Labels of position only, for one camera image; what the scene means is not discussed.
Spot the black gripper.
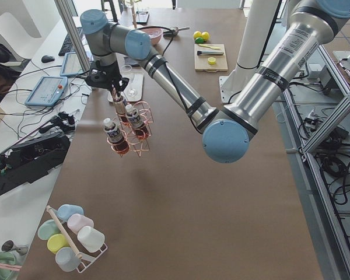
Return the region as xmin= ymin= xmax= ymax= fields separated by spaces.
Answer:
xmin=86 ymin=60 xmax=129 ymax=92

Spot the tea bottle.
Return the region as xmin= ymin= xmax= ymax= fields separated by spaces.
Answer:
xmin=125 ymin=104 xmax=149 ymax=139
xmin=113 ymin=94 xmax=128 ymax=123
xmin=103 ymin=118 xmax=130 ymax=155

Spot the copper wire bottle basket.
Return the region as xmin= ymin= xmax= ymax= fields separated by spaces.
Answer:
xmin=107 ymin=92 xmax=154 ymax=157

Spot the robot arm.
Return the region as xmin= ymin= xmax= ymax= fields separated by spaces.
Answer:
xmin=80 ymin=1 xmax=350 ymax=163

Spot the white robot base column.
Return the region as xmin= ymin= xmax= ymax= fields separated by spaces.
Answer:
xmin=219 ymin=0 xmax=282 ymax=104

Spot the tea bottle front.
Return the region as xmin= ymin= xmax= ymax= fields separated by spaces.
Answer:
xmin=103 ymin=118 xmax=130 ymax=155

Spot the wine glass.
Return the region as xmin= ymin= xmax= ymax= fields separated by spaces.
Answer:
xmin=121 ymin=64 xmax=137 ymax=97

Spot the grey folded cloth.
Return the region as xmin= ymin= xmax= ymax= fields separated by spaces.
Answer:
xmin=124 ymin=57 xmax=140 ymax=67

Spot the blue teach pendant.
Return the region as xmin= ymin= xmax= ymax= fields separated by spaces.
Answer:
xmin=24 ymin=76 xmax=68 ymax=107
xmin=59 ymin=52 xmax=89 ymax=78

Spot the cream tray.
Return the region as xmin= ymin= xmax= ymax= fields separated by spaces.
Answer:
xmin=123 ymin=69 xmax=144 ymax=103

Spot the black keyboard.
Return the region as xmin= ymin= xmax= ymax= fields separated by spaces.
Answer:
xmin=58 ymin=27 xmax=84 ymax=57

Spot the black computer mouse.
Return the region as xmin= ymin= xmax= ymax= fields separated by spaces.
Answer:
xmin=41 ymin=55 xmax=55 ymax=64

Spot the pink bowl with ice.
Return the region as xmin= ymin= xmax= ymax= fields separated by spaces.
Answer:
xmin=141 ymin=26 xmax=163 ymax=46

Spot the wooden stand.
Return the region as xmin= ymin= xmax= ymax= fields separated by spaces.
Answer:
xmin=129 ymin=0 xmax=143 ymax=29

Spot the black small tray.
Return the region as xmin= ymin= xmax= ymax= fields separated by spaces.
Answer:
xmin=135 ymin=11 xmax=149 ymax=25

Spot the metal ice scoop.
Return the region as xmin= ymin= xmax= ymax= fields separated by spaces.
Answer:
xmin=163 ymin=27 xmax=190 ymax=38

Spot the steel muddler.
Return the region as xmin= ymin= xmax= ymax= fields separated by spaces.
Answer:
xmin=197 ymin=50 xmax=224 ymax=56

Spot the green lime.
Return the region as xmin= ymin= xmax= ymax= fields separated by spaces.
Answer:
xmin=195 ymin=37 xmax=204 ymax=44

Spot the yellow lemon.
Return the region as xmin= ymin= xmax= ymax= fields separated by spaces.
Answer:
xmin=201 ymin=31 xmax=210 ymax=41
xmin=193 ymin=30 xmax=202 ymax=40

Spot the wooden cutting board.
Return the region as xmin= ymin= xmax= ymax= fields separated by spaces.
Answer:
xmin=194 ymin=44 xmax=228 ymax=72

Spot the half lemon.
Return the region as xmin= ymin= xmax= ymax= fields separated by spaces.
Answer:
xmin=207 ymin=57 xmax=216 ymax=65

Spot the yellow knife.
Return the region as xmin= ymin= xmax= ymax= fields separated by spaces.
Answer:
xmin=198 ymin=44 xmax=221 ymax=50

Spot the black equipment case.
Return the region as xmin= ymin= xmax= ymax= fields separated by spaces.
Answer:
xmin=0 ymin=132 xmax=70 ymax=195

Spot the blue cup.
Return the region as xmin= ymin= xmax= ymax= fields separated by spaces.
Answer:
xmin=57 ymin=204 xmax=84 ymax=222

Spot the pink cup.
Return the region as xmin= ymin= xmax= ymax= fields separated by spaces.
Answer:
xmin=67 ymin=213 xmax=94 ymax=235

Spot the green cup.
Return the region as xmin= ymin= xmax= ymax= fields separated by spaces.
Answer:
xmin=37 ymin=219 xmax=61 ymax=240

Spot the white cup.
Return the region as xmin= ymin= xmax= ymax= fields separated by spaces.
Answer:
xmin=77 ymin=226 xmax=105 ymax=253

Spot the yellow cup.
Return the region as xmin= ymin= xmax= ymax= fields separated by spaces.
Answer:
xmin=47 ymin=233 xmax=69 ymax=254

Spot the white cup rack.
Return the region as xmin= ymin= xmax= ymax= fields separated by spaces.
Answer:
xmin=45 ymin=205 xmax=108 ymax=274

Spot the grey-blue cup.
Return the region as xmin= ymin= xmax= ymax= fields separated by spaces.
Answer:
xmin=55 ymin=247 xmax=80 ymax=272

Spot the metal jigger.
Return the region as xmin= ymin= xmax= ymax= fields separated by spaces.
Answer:
xmin=1 ymin=240 xmax=29 ymax=256

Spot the aluminium frame post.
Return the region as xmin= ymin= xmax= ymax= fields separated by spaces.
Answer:
xmin=54 ymin=0 xmax=90 ymax=74

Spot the aluminium frame rail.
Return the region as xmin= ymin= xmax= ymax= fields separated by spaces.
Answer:
xmin=278 ymin=38 xmax=350 ymax=279

